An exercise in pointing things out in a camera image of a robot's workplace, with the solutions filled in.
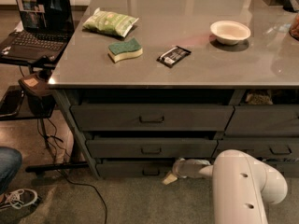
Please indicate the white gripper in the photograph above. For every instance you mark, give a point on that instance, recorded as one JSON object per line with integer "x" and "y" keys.
{"x": 181, "y": 168}

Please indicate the grey drawer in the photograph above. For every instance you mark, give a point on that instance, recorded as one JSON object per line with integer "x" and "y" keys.
{"x": 151, "y": 147}
{"x": 152, "y": 117}
{"x": 289, "y": 169}
{"x": 264, "y": 120}
{"x": 266, "y": 148}
{"x": 124, "y": 169}

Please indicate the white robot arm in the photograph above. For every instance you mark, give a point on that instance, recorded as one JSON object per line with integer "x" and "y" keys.
{"x": 241, "y": 185}

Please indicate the item in open shelf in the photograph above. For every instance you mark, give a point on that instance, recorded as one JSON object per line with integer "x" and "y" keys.
{"x": 258, "y": 98}

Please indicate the black snack bar wrapper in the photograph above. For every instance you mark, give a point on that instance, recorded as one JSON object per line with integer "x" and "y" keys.
{"x": 173, "y": 56}

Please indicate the green yellow sponge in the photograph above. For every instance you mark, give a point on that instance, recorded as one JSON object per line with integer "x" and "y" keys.
{"x": 124, "y": 50}

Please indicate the black white sneaker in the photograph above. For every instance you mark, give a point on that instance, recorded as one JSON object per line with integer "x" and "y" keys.
{"x": 20, "y": 198}

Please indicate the black device with label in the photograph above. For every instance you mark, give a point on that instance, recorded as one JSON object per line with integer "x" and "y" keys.
{"x": 39, "y": 95}

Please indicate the white bowl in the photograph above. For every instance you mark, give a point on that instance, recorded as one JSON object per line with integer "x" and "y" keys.
{"x": 230, "y": 32}

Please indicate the blue jeans leg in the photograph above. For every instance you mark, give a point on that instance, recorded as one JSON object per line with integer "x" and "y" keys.
{"x": 10, "y": 164}

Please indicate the green chip bag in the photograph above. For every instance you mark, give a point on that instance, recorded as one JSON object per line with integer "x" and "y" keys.
{"x": 110, "y": 23}

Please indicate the black laptop stand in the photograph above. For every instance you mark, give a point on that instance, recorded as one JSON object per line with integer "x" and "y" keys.
{"x": 26, "y": 114}

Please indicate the black smartphone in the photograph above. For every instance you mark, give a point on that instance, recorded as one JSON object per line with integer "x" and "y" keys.
{"x": 11, "y": 103}

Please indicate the brown jar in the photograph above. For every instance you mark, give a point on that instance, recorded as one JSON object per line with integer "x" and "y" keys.
{"x": 294, "y": 28}

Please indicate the black laptop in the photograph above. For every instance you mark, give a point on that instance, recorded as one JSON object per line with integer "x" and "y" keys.
{"x": 47, "y": 26}

